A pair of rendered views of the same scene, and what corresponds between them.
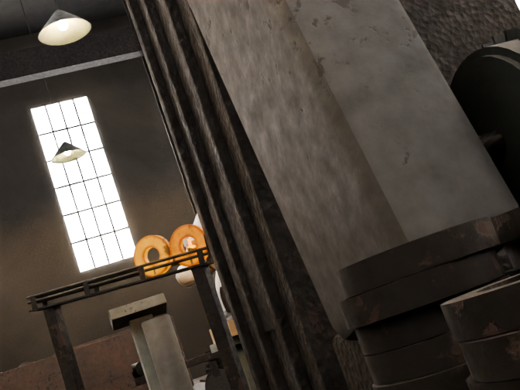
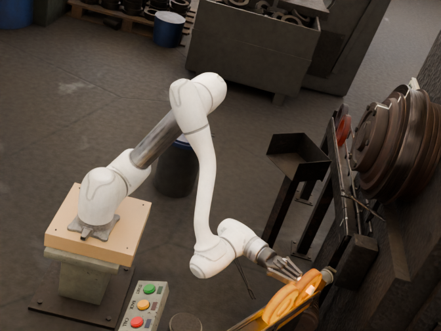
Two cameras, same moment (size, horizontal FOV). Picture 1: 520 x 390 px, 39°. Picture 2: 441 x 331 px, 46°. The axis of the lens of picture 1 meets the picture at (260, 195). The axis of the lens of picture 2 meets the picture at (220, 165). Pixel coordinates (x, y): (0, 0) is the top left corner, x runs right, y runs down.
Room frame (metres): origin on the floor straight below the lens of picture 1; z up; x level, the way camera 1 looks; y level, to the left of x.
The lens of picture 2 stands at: (2.70, 1.76, 2.03)
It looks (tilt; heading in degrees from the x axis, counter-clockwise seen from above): 34 degrees down; 288
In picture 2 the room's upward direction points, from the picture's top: 17 degrees clockwise
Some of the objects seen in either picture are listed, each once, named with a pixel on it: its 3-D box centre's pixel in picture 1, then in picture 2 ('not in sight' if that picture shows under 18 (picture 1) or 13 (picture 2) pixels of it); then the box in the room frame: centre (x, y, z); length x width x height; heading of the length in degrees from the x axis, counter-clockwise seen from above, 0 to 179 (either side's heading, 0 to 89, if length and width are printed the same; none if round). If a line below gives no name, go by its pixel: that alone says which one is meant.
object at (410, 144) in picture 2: not in sight; (390, 144); (2.69, -0.21, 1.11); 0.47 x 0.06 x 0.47; 108
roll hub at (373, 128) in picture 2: not in sight; (367, 137); (2.78, -0.18, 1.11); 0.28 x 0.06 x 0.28; 108
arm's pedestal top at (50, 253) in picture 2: (248, 336); (92, 238); (3.66, 0.28, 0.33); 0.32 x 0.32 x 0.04; 21
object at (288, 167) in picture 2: not in sight; (280, 200); (3.07, -0.60, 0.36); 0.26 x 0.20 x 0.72; 143
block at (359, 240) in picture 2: not in sight; (356, 263); (2.60, 0.01, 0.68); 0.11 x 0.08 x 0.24; 18
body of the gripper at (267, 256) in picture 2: not in sight; (272, 261); (2.88, 0.26, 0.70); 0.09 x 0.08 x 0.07; 163
